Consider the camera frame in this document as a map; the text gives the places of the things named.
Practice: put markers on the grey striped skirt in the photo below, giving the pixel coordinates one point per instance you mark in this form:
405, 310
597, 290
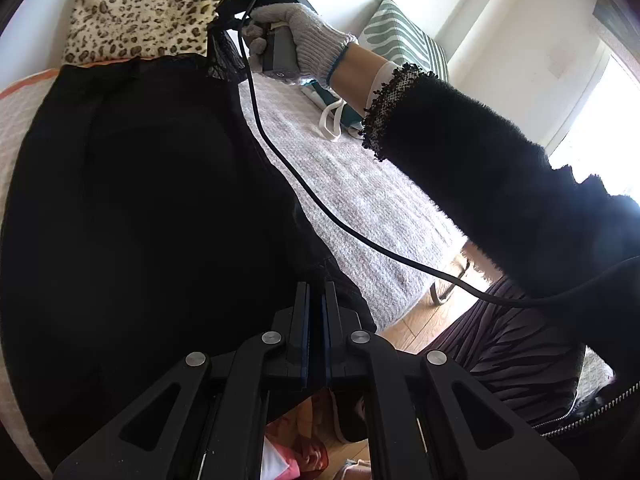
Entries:
500, 350

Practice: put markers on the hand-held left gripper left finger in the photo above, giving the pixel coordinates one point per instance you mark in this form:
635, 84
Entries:
308, 350

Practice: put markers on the leopard print cloth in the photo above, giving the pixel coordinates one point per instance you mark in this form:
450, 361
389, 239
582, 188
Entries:
140, 10

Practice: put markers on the green leaf pattern cushion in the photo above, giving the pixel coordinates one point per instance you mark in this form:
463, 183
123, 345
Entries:
400, 35

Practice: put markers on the black garment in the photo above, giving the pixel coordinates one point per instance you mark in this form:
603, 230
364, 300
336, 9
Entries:
150, 210

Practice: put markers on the pink cloth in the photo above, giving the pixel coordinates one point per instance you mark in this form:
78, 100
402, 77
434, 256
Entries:
295, 440

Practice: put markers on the window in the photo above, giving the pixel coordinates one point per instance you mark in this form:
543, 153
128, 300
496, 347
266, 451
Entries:
600, 125

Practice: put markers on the person's right hand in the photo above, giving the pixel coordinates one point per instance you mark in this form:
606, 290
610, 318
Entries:
312, 40

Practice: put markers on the black zippered jacket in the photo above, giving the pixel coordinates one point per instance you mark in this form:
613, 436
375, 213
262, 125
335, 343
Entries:
610, 435

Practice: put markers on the dark metal bed leg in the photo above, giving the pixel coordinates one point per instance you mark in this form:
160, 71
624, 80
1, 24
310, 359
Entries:
440, 295

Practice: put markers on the person's right forearm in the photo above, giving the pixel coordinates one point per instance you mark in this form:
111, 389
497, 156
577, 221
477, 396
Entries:
460, 160

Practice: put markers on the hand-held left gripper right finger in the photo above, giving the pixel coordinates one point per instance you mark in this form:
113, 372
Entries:
326, 345

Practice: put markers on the beige checked blanket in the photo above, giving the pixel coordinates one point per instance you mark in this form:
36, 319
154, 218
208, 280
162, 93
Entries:
350, 185

